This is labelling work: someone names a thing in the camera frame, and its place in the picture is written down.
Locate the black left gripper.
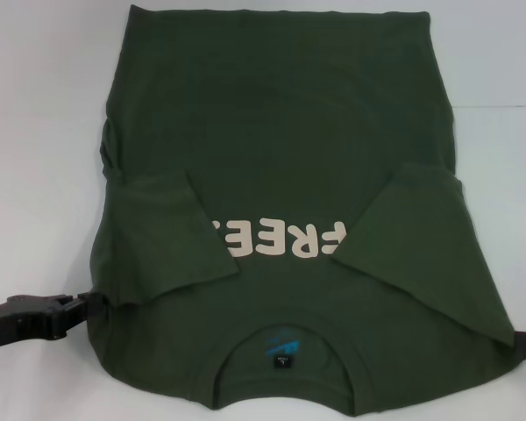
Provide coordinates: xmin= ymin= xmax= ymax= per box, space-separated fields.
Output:
xmin=0 ymin=291 xmax=110 ymax=352

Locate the dark green FREE t-shirt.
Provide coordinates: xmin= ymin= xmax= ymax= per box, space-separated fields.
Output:
xmin=87 ymin=4 xmax=526 ymax=407

